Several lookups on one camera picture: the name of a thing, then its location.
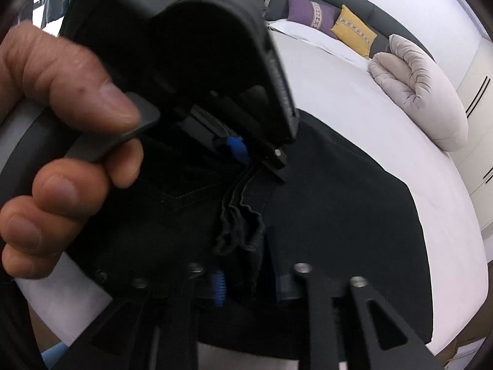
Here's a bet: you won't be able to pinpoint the white wardrobe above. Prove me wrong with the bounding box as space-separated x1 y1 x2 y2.
456 39 493 232

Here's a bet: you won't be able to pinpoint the white flat pillow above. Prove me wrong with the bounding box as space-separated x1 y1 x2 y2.
267 19 370 70

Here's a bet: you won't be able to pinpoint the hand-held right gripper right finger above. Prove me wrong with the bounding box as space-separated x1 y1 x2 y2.
275 262 443 370

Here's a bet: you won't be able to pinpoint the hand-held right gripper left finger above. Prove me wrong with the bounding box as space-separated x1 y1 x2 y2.
54 262 228 370

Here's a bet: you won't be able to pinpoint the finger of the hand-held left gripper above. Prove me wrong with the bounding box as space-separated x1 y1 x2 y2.
210 89 289 183
178 106 252 162

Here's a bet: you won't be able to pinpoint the yellow patterned cushion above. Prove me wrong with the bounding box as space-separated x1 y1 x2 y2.
331 5 378 59

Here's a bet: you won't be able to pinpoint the person's left hand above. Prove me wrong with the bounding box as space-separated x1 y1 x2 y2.
0 21 144 282

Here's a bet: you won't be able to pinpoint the purple patterned cushion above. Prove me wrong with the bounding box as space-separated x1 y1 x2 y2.
287 0 341 39

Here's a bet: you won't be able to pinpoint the bed with grey headboard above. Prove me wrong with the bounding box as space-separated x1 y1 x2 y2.
15 0 484 370

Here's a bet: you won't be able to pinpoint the folded cream duvet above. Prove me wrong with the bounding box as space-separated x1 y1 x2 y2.
368 34 469 152

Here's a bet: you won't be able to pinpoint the black pants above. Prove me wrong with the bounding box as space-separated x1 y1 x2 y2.
71 110 432 359

